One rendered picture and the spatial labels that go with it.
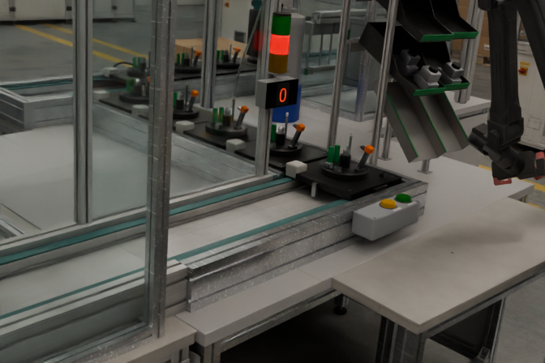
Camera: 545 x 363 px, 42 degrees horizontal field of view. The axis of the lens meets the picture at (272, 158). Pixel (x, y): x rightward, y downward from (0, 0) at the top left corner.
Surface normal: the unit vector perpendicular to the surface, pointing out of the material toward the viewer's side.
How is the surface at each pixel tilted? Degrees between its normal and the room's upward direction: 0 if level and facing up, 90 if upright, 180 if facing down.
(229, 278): 90
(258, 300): 0
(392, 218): 90
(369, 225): 90
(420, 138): 45
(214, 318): 0
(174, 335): 0
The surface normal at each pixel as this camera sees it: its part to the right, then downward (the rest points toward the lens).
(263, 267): 0.72, 0.27
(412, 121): 0.48, -0.46
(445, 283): 0.08, -0.95
